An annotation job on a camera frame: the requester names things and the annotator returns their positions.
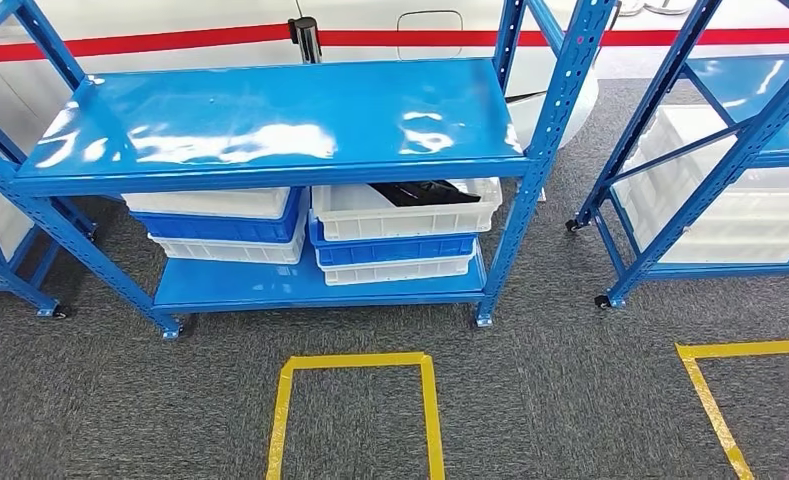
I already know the black part in crate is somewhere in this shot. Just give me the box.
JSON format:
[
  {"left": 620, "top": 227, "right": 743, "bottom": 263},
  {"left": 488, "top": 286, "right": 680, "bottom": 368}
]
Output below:
[{"left": 369, "top": 180, "right": 481, "bottom": 208}]

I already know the blue steel shelf rack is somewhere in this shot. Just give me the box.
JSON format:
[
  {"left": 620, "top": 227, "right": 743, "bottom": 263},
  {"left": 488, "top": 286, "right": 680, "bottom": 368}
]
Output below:
[
  {"left": 0, "top": 99, "right": 97, "bottom": 319},
  {"left": 566, "top": 0, "right": 789, "bottom": 311},
  {"left": 0, "top": 0, "right": 617, "bottom": 341}
]

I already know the white vehicle with red stripe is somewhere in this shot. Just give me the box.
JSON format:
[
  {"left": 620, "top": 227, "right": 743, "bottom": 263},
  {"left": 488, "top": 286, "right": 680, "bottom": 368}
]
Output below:
[{"left": 0, "top": 0, "right": 789, "bottom": 154}]

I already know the chrome round base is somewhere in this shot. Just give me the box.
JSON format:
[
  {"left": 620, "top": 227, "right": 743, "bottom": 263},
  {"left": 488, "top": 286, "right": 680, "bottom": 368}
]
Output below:
[{"left": 615, "top": 0, "right": 697, "bottom": 16}]

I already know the yellow floor tape square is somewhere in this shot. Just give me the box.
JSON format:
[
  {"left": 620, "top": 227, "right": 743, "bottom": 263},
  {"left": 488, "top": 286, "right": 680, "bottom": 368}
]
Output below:
[{"left": 675, "top": 339, "right": 789, "bottom": 480}]

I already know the black stanchion post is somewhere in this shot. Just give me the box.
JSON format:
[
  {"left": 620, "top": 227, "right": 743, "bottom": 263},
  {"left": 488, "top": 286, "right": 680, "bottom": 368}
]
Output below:
[{"left": 287, "top": 16, "right": 322, "bottom": 66}]

